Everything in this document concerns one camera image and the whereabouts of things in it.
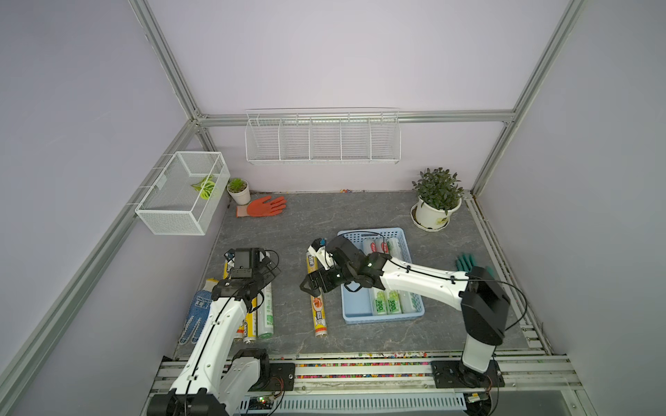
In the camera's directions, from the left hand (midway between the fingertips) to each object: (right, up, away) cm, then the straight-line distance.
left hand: (264, 276), depth 81 cm
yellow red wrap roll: (+17, -9, +3) cm, 19 cm away
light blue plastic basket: (+30, -11, +5) cm, 32 cm away
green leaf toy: (-19, +29, +1) cm, 34 cm away
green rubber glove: (+71, +2, +15) cm, 72 cm away
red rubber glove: (-12, +23, +34) cm, 43 cm away
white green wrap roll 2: (+40, -7, +5) cm, 40 cm away
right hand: (+15, -1, -4) cm, 15 cm away
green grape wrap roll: (+37, -8, +3) cm, 38 cm away
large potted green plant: (+61, +27, +15) cm, 68 cm away
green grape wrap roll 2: (0, -12, 0) cm, 12 cm away
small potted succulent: (-21, +30, +31) cm, 48 cm away
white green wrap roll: (+42, -8, +3) cm, 43 cm away
